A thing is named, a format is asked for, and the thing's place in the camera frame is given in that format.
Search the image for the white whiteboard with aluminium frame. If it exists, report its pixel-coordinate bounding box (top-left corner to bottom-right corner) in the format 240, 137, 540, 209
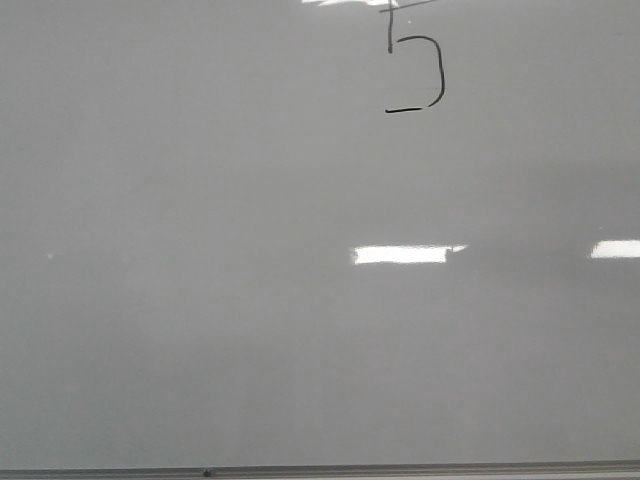
1, 1, 639, 469

